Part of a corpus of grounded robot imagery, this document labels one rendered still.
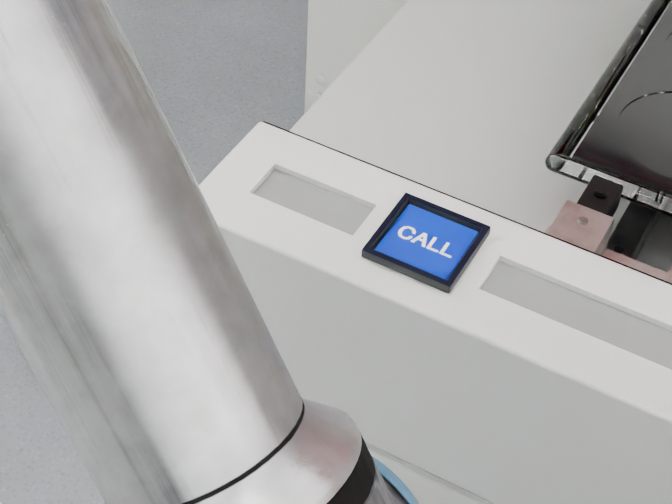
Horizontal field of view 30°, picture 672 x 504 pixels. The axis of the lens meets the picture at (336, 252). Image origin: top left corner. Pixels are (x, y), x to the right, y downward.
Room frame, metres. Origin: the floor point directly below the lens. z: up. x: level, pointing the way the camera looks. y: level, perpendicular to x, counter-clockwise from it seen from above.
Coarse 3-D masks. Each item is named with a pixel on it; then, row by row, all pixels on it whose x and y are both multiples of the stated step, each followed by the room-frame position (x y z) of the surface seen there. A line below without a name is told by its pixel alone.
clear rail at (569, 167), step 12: (564, 156) 0.66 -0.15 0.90; (552, 168) 0.66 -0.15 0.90; (564, 168) 0.65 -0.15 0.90; (576, 168) 0.65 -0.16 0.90; (588, 168) 0.65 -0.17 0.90; (600, 168) 0.65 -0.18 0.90; (576, 180) 0.65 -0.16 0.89; (588, 180) 0.65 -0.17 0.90; (612, 180) 0.64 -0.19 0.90; (624, 180) 0.64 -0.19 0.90; (624, 192) 0.64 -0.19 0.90; (636, 192) 0.63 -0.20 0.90; (648, 192) 0.63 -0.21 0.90; (648, 204) 0.63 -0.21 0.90; (660, 204) 0.62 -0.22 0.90
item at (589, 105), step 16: (656, 0) 0.86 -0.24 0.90; (640, 16) 0.84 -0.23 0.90; (656, 16) 0.84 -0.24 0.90; (640, 32) 0.82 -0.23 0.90; (624, 48) 0.79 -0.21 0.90; (608, 64) 0.78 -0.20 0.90; (624, 64) 0.78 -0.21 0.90; (608, 80) 0.75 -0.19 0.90; (608, 96) 0.74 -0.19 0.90; (576, 112) 0.72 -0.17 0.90; (592, 112) 0.72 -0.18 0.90; (576, 128) 0.69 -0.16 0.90; (560, 144) 0.68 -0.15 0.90; (576, 144) 0.68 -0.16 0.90
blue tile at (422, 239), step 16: (416, 208) 0.54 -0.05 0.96; (400, 224) 0.52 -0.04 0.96; (416, 224) 0.52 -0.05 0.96; (432, 224) 0.52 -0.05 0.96; (448, 224) 0.52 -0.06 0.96; (384, 240) 0.51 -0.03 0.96; (400, 240) 0.51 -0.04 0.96; (416, 240) 0.51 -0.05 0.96; (432, 240) 0.51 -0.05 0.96; (448, 240) 0.51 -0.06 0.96; (464, 240) 0.51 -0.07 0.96; (400, 256) 0.50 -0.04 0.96; (416, 256) 0.50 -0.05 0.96; (432, 256) 0.50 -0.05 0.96; (448, 256) 0.50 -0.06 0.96; (432, 272) 0.49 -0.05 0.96; (448, 272) 0.49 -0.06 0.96
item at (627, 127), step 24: (648, 48) 0.80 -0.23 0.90; (648, 72) 0.77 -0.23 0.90; (624, 96) 0.74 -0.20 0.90; (648, 96) 0.74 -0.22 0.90; (600, 120) 0.71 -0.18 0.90; (624, 120) 0.71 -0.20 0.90; (648, 120) 0.71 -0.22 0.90; (600, 144) 0.68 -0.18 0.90; (624, 144) 0.68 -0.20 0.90; (648, 144) 0.69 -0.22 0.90; (624, 168) 0.66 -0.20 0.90; (648, 168) 0.66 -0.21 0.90
